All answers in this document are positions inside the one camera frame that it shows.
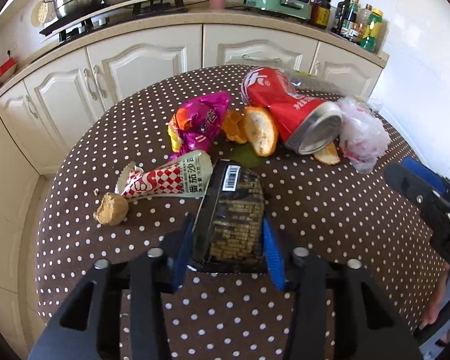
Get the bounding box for black snack wrapper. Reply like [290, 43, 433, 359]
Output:
[188, 159, 266, 274]

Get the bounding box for magenta snack bag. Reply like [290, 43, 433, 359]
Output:
[167, 92, 232, 159]

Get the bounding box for cream kitchen cabinets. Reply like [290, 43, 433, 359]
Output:
[0, 10, 389, 359]

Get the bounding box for person's right hand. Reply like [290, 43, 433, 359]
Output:
[420, 262, 450, 328]

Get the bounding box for crumpled white plastic bag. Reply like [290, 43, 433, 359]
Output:
[336, 96, 391, 174]

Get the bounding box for orange peel fragment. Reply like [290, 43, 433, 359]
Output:
[313, 142, 341, 166]

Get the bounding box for brown polka dot tablecloth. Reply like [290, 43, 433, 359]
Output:
[34, 65, 442, 359]

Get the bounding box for red checkered ketchup packet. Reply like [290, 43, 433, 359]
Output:
[114, 150, 214, 201]

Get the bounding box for crushed red soda can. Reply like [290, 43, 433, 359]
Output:
[241, 67, 342, 155]

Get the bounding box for green yellow bottle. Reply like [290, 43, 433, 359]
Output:
[360, 8, 383, 52]

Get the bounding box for green leaf scrap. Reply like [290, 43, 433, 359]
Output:
[226, 143, 266, 169]

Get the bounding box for green label bottle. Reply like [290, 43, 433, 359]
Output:
[340, 0, 360, 41]

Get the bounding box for small orange peel piece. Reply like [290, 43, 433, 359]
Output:
[222, 110, 248, 145]

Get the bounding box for clear condiment bottle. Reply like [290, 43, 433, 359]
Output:
[350, 4, 372, 45]

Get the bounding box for black sauce bottle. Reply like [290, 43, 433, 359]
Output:
[331, 0, 351, 35]

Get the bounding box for dark soy sauce bottle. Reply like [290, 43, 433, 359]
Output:
[310, 0, 331, 29]

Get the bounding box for red bowl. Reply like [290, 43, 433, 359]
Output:
[0, 57, 17, 79]

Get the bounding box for round woven trivet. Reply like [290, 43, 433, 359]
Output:
[31, 1, 53, 28]

